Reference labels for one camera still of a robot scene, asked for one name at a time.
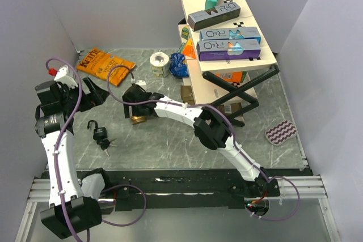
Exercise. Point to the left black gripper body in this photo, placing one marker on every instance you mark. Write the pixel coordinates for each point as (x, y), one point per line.
(85, 101)

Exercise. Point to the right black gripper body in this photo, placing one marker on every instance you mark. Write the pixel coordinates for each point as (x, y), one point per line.
(136, 110)

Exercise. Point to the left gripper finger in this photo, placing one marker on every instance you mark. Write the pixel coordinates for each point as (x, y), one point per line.
(98, 97)
(91, 87)

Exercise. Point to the large brass padlock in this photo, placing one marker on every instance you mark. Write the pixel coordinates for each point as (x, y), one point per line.
(138, 119)

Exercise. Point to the black padlock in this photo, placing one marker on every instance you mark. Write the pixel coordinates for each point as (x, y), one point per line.
(99, 133)

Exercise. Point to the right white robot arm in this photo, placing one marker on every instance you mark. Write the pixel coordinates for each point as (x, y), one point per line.
(211, 127)

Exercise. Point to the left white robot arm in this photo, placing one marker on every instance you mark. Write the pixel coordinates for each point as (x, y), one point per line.
(73, 202)

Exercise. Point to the orange Kettle chips bag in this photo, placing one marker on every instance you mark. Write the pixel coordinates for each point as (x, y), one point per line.
(98, 63)

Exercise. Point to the olive brown snack bag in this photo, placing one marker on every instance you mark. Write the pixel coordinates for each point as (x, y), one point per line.
(227, 109)

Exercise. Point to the toilet paper roll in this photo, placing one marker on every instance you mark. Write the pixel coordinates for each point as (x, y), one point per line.
(160, 64)

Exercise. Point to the blue snack bag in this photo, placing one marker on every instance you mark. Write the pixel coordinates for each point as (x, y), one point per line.
(178, 66)

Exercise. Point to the orange box on shelf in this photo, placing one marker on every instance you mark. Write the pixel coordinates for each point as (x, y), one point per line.
(188, 49)

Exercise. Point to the purple R&O box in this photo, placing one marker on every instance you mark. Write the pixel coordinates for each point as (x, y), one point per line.
(218, 50)

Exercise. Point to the green box on shelf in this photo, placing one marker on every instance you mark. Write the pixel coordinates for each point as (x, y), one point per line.
(185, 33)

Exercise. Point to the grey R&O box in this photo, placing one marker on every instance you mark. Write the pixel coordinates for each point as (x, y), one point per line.
(216, 15)

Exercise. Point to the blue R&O box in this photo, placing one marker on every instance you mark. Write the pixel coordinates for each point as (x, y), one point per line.
(239, 33)

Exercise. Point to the purple wavy cloth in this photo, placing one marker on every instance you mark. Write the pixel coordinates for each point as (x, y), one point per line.
(280, 133)

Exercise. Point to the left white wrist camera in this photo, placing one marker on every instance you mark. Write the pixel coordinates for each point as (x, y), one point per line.
(64, 75)

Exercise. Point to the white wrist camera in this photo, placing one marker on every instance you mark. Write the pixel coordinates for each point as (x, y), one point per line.
(64, 75)
(140, 83)

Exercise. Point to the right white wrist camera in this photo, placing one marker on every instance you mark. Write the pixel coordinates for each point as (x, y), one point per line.
(140, 83)

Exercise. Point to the cream shelf rack black frame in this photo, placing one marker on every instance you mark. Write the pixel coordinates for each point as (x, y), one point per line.
(217, 92)

